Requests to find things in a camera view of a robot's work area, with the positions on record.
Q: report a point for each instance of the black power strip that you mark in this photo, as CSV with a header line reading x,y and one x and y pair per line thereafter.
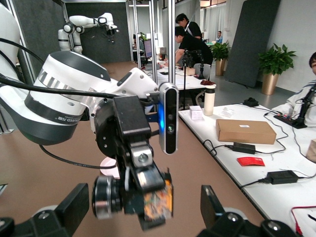
x,y
284,119

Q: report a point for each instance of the seated person white sweater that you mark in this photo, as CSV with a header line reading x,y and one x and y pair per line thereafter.
x,y
284,108

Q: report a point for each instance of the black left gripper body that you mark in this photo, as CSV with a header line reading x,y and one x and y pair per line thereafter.
x,y
130,116

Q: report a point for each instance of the pink round plate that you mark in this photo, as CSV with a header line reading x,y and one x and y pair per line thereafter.
x,y
107,164

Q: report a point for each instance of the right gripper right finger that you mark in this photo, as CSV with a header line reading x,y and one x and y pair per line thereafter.
x,y
213,214

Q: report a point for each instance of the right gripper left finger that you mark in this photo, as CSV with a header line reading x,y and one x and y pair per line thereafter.
x,y
72,209

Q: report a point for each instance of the red card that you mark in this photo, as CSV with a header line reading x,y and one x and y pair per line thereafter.
x,y
250,161

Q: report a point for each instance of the potted plant gold pot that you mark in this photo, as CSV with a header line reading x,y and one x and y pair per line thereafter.
x,y
270,84
219,66

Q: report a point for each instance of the black power adapter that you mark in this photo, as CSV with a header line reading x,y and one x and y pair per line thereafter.
x,y
282,177
244,148

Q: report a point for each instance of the small black desktop arms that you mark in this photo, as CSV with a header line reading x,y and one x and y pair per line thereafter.
x,y
188,60

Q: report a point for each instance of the bending person black shirt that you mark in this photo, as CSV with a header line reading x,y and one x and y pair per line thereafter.
x,y
195,47

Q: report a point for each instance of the computer monitor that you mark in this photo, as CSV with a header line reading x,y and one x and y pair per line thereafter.
x,y
147,49

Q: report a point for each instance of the standing person black shirt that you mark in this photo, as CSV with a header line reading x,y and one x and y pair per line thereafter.
x,y
192,28

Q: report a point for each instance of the black desk stand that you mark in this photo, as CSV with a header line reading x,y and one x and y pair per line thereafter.
x,y
302,116

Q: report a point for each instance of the aluminium frame post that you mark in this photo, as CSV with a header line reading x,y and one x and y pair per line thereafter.
x,y
171,37
154,37

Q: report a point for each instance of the small white carton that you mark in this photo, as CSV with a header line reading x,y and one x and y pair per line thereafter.
x,y
196,113

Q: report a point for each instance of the white drinking bottle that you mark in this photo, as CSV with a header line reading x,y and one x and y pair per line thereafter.
x,y
208,103

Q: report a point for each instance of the small black desk object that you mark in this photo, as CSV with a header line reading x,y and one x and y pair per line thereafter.
x,y
250,102

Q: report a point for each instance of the distant person blue shirt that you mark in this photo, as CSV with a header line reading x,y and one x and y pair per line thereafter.
x,y
219,38

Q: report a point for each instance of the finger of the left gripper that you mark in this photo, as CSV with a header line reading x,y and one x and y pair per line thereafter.
x,y
150,222
138,182

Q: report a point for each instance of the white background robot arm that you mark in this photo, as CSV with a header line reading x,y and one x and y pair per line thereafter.
x,y
74,21

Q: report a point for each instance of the brown cardboard box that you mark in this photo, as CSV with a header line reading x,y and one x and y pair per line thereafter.
x,y
247,133

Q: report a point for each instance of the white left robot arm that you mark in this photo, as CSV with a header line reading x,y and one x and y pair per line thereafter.
x,y
61,81

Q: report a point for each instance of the wooden block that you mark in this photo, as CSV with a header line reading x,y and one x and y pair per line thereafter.
x,y
311,151

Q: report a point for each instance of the orange push-button switch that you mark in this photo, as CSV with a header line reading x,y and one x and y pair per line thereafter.
x,y
160,200

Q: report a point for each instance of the dark grey partition panel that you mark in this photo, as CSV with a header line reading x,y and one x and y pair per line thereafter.
x,y
247,37

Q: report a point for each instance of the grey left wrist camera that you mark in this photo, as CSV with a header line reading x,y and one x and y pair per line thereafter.
x,y
170,138

